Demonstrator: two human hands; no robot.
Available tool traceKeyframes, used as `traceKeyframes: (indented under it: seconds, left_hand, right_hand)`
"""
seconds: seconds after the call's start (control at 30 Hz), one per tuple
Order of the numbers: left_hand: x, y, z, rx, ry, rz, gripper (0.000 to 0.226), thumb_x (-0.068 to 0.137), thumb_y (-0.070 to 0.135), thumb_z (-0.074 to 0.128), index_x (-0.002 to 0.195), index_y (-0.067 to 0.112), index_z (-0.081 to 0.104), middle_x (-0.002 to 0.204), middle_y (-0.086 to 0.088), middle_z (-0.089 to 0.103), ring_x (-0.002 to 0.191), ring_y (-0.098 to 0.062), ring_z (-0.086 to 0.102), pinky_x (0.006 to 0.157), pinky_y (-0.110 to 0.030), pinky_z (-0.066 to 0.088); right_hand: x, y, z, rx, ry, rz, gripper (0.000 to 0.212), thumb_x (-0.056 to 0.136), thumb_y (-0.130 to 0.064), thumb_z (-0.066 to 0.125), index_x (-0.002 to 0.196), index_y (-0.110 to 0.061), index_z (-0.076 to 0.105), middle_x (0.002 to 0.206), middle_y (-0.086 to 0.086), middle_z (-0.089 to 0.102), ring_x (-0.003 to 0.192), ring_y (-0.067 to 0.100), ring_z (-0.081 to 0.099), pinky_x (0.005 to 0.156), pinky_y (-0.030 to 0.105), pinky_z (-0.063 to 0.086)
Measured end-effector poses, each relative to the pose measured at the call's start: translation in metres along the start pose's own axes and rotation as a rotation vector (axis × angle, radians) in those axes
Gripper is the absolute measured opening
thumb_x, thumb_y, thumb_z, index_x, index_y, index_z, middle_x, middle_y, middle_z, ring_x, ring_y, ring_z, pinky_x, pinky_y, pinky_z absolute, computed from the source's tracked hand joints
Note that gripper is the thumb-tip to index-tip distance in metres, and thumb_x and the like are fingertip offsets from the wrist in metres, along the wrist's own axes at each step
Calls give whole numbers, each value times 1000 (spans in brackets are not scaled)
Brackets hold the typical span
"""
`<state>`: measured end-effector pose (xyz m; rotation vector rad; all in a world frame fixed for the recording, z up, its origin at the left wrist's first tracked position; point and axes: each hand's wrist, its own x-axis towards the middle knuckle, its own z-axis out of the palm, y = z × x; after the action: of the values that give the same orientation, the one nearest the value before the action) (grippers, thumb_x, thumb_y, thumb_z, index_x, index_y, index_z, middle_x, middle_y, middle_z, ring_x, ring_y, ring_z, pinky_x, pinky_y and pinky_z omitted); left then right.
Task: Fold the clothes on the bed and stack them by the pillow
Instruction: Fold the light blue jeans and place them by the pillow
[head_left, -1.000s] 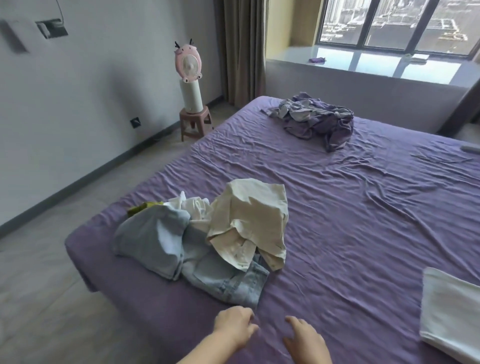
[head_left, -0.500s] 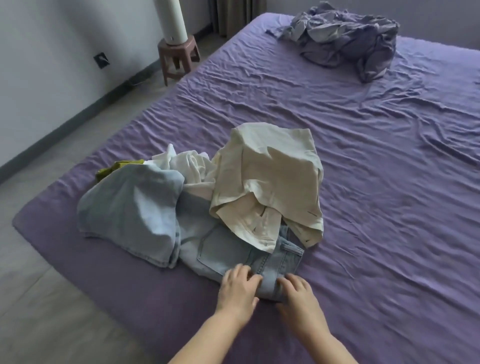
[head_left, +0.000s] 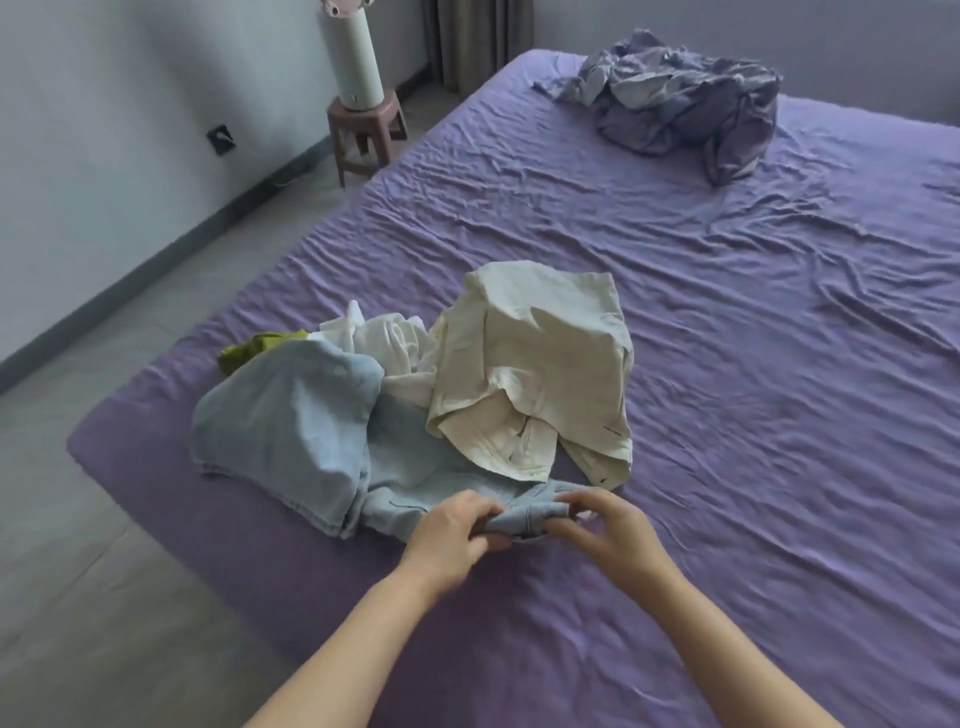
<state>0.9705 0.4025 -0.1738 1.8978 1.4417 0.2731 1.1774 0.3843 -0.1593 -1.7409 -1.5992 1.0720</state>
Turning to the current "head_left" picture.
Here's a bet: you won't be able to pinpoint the person's right hand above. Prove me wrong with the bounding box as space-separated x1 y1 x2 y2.
542 487 680 601

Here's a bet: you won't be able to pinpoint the person's left hand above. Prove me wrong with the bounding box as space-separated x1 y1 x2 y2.
397 489 511 594

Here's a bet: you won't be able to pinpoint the light blue denim jeans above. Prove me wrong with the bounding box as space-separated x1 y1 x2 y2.
191 341 594 545

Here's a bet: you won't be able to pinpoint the white t-shirt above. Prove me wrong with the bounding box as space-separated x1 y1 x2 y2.
307 299 444 410

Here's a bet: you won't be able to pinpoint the purple sheet bed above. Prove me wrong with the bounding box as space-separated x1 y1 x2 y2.
65 48 960 728

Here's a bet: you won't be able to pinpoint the green garment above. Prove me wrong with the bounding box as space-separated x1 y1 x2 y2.
217 329 309 379

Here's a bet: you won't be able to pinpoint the person's right forearm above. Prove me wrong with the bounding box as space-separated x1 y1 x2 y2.
637 566 845 728

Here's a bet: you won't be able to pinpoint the person's left forearm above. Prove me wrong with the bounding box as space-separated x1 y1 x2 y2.
243 573 451 728

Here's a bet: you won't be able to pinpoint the brown plastic stool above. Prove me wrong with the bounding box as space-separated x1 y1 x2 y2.
326 89 410 189

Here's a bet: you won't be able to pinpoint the crumpled purple grey quilt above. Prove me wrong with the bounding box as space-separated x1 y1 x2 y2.
532 29 784 187

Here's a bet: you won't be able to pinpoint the pink fan white base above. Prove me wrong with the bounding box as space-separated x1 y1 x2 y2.
313 0 385 112

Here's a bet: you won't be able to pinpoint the grey curtain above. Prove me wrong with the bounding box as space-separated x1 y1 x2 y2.
419 0 538 95

